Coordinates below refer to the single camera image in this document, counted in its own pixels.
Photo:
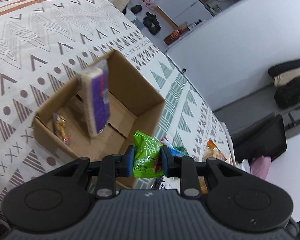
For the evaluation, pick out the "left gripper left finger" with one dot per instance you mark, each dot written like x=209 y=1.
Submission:
x=112 y=167

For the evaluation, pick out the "blue snack packet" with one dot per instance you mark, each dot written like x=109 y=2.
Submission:
x=178 y=151

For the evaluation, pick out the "hanging dark clothes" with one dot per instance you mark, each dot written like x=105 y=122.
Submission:
x=286 y=79

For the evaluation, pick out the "red oil bottle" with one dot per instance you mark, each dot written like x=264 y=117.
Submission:
x=173 y=36

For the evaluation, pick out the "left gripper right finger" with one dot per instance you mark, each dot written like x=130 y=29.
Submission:
x=182 y=167

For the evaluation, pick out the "pink cloth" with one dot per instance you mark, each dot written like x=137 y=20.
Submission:
x=260 y=167

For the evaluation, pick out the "green snack bag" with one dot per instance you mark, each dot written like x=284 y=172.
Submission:
x=147 y=160

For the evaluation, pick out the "purple cracker pack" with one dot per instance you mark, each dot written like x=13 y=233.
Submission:
x=95 y=96

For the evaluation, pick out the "black shoes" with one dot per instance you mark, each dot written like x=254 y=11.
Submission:
x=149 y=21

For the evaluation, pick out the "patterned bed blanket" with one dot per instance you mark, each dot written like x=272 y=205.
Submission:
x=45 y=43

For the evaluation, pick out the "white kitchen cabinet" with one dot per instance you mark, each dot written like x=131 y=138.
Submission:
x=181 y=11

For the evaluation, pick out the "orange cracker pack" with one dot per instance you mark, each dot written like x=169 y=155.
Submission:
x=212 y=151

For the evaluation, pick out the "water bottle pack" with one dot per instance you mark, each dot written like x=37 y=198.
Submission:
x=151 y=4

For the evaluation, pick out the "black chair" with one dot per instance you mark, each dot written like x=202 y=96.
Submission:
x=265 y=137

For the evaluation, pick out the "red snack packet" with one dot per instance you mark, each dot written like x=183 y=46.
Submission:
x=166 y=142

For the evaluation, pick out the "yellow snack packet in box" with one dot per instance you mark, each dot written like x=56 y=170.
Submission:
x=59 y=128

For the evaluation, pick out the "brown cardboard box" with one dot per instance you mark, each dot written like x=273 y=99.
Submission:
x=135 y=105

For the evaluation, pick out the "white crumpled cloth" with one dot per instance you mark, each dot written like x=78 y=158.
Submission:
x=244 y=165

